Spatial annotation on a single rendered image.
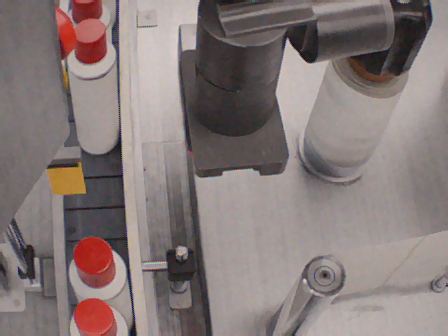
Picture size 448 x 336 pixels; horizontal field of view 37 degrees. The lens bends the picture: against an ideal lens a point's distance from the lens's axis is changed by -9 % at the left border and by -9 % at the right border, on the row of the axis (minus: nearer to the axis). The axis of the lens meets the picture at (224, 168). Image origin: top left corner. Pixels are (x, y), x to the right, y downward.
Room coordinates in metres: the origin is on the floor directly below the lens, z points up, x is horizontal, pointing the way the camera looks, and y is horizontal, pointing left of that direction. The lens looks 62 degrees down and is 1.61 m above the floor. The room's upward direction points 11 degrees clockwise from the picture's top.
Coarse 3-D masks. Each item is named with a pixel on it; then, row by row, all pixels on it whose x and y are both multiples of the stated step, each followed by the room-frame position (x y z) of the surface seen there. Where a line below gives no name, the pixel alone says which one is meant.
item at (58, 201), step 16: (64, 0) 0.53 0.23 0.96; (64, 64) 0.44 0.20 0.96; (64, 208) 0.27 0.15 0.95; (64, 224) 0.25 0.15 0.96; (64, 240) 0.23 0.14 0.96; (64, 256) 0.22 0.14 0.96; (64, 272) 0.20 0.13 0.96; (64, 288) 0.18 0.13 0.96; (64, 304) 0.17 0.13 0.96; (64, 320) 0.15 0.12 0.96
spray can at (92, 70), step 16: (80, 32) 0.39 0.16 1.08; (96, 32) 0.40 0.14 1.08; (80, 48) 0.38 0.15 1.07; (96, 48) 0.39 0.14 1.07; (112, 48) 0.41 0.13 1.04; (80, 64) 0.38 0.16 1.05; (96, 64) 0.39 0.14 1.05; (112, 64) 0.39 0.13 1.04; (80, 80) 0.37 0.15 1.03; (96, 80) 0.38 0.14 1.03; (112, 80) 0.39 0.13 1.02; (80, 96) 0.37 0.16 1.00; (96, 96) 0.38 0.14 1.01; (112, 96) 0.39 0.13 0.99; (80, 112) 0.37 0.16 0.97; (96, 112) 0.37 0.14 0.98; (112, 112) 0.39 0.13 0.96; (80, 128) 0.38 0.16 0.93; (96, 128) 0.37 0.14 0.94; (112, 128) 0.39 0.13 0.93; (80, 144) 0.38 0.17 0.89; (96, 144) 0.37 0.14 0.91; (112, 144) 0.38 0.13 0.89
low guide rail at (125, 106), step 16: (128, 16) 0.56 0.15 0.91; (128, 32) 0.53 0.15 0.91; (128, 48) 0.51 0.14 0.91; (128, 64) 0.48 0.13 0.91; (128, 80) 0.46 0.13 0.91; (128, 96) 0.44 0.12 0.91; (128, 112) 0.42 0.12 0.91; (128, 128) 0.40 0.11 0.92; (128, 144) 0.38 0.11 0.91; (128, 160) 0.36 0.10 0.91; (128, 176) 0.34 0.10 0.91; (128, 192) 0.32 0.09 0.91; (128, 208) 0.30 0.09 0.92; (128, 224) 0.28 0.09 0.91; (128, 240) 0.27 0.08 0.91; (144, 304) 0.20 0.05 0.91; (144, 320) 0.18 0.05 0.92
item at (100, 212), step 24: (72, 120) 0.41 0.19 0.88; (120, 120) 0.43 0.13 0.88; (72, 144) 0.38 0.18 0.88; (120, 144) 0.39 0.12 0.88; (96, 168) 0.36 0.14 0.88; (120, 168) 0.36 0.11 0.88; (96, 192) 0.33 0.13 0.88; (120, 192) 0.33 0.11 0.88; (72, 216) 0.29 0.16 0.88; (96, 216) 0.30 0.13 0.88; (120, 216) 0.31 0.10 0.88; (72, 240) 0.27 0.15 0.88; (120, 240) 0.28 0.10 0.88; (72, 288) 0.21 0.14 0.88; (72, 312) 0.18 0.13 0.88
